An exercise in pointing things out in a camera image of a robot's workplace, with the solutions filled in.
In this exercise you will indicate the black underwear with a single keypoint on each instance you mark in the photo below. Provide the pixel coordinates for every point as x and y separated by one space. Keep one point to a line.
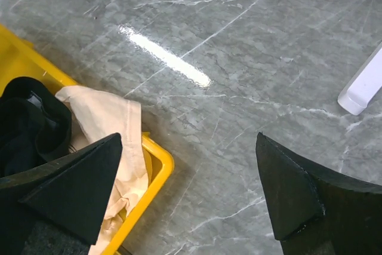
35 126

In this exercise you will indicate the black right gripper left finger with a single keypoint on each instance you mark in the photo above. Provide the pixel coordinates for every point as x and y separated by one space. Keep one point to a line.
58 207

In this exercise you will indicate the white rack foot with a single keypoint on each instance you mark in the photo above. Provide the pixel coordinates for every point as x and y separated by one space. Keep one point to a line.
363 86

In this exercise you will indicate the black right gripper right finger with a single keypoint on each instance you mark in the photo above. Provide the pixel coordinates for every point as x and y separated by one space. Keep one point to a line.
314 209

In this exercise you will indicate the yellow plastic tray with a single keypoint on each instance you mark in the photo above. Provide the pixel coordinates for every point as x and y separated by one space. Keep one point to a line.
18 58

